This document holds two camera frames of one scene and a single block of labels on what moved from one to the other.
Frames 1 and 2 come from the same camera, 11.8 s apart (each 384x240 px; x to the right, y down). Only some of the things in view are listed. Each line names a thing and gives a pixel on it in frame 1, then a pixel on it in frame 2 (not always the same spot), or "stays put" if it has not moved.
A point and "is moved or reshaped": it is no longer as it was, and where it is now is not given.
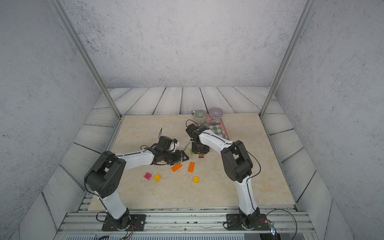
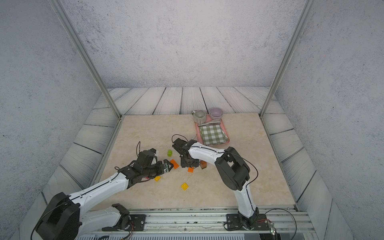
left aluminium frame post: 60,9 stays put
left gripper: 177,158 -> 161,170
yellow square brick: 196,179 -> 184,186
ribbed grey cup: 199,116 stays put
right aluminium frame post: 309,6 stays put
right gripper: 205,150 -> 194,164
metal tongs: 213,123 stays put
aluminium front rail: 285,224 stays put
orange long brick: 175,168 is moved or reshaped
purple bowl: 216,113 stays put
